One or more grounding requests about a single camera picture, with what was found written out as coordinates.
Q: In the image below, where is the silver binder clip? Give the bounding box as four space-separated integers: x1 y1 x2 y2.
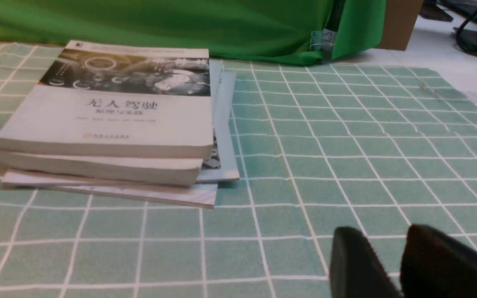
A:
309 29 338 53

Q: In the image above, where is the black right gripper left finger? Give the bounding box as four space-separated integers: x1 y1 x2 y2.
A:
330 226 402 298

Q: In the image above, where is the green checkered tablecloth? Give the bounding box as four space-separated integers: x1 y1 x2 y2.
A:
0 44 477 298

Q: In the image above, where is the thin grey-blue book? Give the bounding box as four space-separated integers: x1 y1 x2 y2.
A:
1 60 240 186

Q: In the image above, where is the brown cardboard box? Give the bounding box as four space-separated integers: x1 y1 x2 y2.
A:
376 0 423 51

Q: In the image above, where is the bottom white thin book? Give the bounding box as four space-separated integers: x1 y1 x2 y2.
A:
0 166 218 208

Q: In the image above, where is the dark object top right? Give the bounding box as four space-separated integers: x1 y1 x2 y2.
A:
419 0 453 22

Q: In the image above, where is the white top book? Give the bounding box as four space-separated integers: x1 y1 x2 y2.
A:
0 40 213 159

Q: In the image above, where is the green backdrop cloth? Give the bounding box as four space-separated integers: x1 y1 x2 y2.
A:
0 0 386 66

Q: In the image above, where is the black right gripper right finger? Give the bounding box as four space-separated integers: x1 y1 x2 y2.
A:
400 224 477 298

